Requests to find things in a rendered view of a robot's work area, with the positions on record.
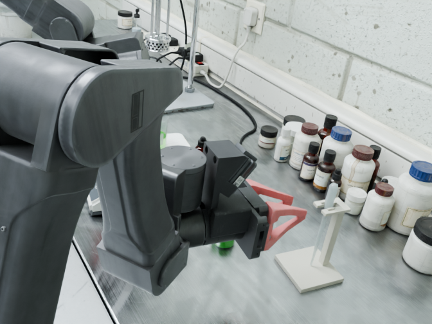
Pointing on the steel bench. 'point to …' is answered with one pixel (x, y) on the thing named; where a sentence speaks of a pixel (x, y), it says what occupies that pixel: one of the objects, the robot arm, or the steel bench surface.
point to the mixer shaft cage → (153, 40)
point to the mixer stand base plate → (189, 101)
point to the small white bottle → (283, 145)
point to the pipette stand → (321, 263)
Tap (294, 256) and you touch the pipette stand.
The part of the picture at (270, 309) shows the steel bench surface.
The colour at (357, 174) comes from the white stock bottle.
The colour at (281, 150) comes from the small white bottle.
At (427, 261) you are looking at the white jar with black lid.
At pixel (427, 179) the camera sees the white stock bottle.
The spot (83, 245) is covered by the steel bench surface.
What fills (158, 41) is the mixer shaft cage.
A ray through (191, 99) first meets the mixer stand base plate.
